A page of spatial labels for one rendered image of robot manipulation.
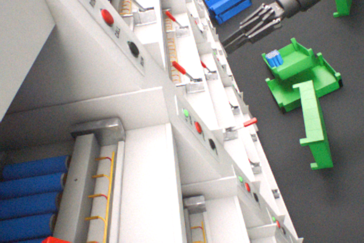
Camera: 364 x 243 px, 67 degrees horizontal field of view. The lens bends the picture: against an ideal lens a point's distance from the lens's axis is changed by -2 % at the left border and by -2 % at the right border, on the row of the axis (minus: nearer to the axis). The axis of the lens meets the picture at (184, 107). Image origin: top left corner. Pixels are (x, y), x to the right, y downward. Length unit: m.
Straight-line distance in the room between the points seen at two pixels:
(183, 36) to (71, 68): 0.60
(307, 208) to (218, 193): 0.79
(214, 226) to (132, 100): 0.23
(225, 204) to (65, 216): 0.26
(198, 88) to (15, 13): 0.47
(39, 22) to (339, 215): 1.10
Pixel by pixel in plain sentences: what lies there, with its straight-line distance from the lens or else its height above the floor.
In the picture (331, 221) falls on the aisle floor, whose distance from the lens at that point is 1.17.
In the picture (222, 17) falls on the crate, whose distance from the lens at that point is 2.35.
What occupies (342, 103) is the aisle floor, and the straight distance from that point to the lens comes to 1.43.
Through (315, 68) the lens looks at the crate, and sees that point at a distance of 1.61.
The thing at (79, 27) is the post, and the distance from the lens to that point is 0.26.
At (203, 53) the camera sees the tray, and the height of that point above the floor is 0.54.
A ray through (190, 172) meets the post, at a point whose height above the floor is 0.81.
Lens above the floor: 1.10
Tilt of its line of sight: 37 degrees down
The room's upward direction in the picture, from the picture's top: 39 degrees counter-clockwise
